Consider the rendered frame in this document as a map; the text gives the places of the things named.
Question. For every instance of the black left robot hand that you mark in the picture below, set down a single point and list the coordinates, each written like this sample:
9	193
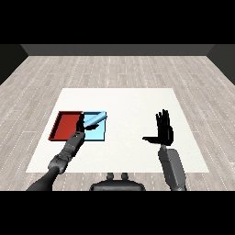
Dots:
80	126

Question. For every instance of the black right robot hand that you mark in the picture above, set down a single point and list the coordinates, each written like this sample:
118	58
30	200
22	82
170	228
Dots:
165	131

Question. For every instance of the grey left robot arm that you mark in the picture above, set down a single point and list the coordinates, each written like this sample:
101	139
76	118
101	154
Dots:
69	150

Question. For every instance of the red shallow open box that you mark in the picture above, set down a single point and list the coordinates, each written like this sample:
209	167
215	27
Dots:
65	125

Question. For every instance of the light blue shallow open box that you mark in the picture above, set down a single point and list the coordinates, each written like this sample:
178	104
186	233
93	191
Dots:
96	134

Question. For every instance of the dark grey robot body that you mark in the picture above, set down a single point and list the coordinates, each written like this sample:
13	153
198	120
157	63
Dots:
117	185

